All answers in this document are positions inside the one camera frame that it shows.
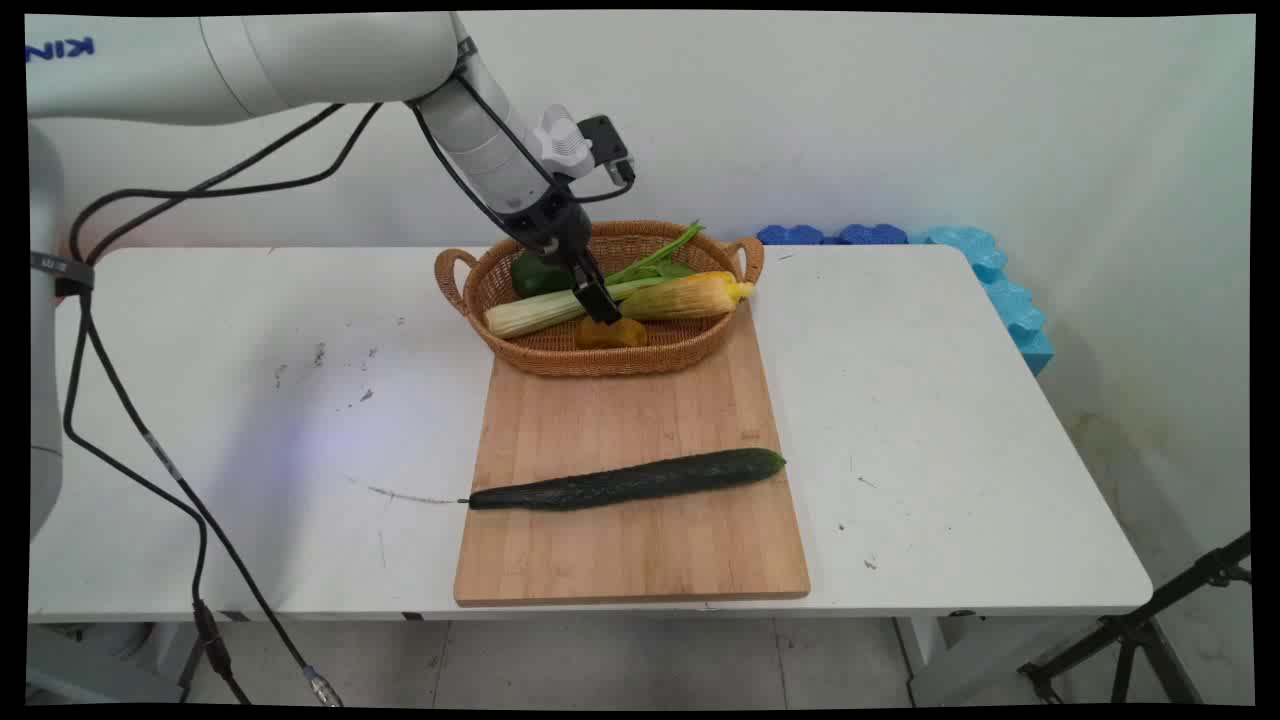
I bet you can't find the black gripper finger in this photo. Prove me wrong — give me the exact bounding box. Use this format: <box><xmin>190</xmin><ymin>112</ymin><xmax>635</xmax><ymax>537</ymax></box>
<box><xmin>572</xmin><ymin>277</ymin><xmax>613</xmax><ymax>326</ymax></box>
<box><xmin>582</xmin><ymin>251</ymin><xmax>623</xmax><ymax>322</ymax></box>

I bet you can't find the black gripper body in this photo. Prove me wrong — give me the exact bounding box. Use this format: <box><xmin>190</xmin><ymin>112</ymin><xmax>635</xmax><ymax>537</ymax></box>
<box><xmin>499</xmin><ymin>191</ymin><xmax>595</xmax><ymax>281</ymax></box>

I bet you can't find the orange bell pepper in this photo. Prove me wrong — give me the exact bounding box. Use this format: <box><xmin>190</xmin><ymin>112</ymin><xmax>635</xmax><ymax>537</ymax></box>
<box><xmin>574</xmin><ymin>316</ymin><xmax>649</xmax><ymax>350</ymax></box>

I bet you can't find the woven wicker basket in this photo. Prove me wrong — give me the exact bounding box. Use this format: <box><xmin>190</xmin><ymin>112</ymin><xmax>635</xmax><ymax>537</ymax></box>
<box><xmin>434</xmin><ymin>220</ymin><xmax>765</xmax><ymax>378</ymax></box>

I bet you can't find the celery stalk with leaves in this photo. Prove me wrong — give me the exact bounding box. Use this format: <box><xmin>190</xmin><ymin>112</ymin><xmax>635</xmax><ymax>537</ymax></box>
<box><xmin>484</xmin><ymin>221</ymin><xmax>705</xmax><ymax>340</ymax></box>

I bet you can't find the green bell pepper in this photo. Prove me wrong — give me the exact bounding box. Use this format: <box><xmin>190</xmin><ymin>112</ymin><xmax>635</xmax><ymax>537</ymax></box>
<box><xmin>510</xmin><ymin>250</ymin><xmax>574</xmax><ymax>298</ymax></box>

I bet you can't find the corn cob with husk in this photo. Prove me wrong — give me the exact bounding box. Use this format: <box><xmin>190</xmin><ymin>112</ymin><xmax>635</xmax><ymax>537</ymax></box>
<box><xmin>618</xmin><ymin>270</ymin><xmax>756</xmax><ymax>322</ymax></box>

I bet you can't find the bamboo cutting board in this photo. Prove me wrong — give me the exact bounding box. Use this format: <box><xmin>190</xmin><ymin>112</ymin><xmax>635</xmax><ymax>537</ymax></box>
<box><xmin>453</xmin><ymin>300</ymin><xmax>812</xmax><ymax>608</ymax></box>

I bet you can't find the long dark green cucumber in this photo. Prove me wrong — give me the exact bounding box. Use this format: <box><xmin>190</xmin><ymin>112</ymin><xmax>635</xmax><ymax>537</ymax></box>
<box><xmin>458</xmin><ymin>448</ymin><xmax>788</xmax><ymax>512</ymax></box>

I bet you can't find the light blue foam strip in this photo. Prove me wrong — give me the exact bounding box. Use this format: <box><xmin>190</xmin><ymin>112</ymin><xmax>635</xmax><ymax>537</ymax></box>
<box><xmin>910</xmin><ymin>226</ymin><xmax>1055</xmax><ymax>378</ymax></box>

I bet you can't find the black tripod stand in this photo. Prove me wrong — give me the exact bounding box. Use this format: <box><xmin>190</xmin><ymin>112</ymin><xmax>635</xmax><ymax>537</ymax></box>
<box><xmin>1017</xmin><ymin>531</ymin><xmax>1254</xmax><ymax>706</ymax></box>

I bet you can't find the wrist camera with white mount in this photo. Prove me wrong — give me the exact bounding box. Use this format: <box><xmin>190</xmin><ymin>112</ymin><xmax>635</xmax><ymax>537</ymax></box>
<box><xmin>532</xmin><ymin>104</ymin><xmax>637</xmax><ymax>191</ymax></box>

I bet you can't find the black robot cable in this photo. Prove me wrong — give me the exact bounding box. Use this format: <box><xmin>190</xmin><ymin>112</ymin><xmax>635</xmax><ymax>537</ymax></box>
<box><xmin>66</xmin><ymin>100</ymin><xmax>385</xmax><ymax>263</ymax></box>

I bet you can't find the black cable with metal plug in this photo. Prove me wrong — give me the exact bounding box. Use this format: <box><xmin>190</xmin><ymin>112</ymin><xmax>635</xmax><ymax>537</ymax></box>
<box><xmin>62</xmin><ymin>290</ymin><xmax>345</xmax><ymax>708</ymax></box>

